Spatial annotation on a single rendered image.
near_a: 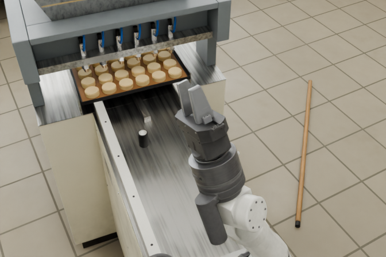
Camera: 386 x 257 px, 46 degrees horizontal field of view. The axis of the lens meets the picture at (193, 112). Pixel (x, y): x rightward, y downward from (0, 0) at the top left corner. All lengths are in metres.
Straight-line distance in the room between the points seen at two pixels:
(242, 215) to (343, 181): 1.84
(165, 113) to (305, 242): 1.06
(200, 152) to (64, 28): 0.83
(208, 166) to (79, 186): 1.19
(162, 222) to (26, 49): 0.66
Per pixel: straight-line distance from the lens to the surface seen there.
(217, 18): 1.61
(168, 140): 1.53
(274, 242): 0.97
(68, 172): 1.85
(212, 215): 0.81
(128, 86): 1.63
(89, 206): 2.03
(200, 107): 0.73
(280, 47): 3.53
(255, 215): 0.84
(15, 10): 1.64
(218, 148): 0.76
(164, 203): 1.36
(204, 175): 0.78
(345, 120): 2.99
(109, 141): 1.46
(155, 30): 1.60
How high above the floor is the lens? 1.93
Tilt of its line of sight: 42 degrees down
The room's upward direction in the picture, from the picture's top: straight up
